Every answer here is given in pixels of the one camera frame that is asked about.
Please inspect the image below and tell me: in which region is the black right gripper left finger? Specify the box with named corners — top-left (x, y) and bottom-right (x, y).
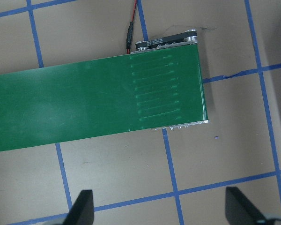
top-left (63, 190), bottom-right (94, 225)

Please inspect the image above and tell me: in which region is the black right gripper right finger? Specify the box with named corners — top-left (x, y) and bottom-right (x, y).
top-left (225, 187), bottom-right (266, 225)

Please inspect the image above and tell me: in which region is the green conveyor belt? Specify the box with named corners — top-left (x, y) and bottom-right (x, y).
top-left (0, 45), bottom-right (208, 151)

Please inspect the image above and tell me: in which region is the black timing belt drive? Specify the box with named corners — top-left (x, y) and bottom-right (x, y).
top-left (135, 29), bottom-right (198, 51)

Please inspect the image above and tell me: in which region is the red and black cable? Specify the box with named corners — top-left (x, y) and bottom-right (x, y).
top-left (125, 0), bottom-right (138, 55)

